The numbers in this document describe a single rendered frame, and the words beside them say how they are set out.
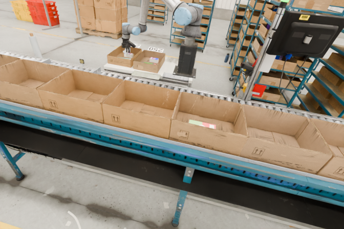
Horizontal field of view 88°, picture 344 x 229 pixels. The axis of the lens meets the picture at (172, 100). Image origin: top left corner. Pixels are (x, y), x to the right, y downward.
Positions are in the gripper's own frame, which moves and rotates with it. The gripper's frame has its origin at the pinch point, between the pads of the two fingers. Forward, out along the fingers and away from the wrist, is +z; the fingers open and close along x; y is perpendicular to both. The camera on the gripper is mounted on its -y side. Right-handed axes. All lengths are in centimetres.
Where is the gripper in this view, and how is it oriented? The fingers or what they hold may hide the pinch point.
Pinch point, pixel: (128, 54)
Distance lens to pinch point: 238.1
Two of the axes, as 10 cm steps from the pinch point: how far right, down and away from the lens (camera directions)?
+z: -1.1, 8.1, 5.7
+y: -9.7, -2.2, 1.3
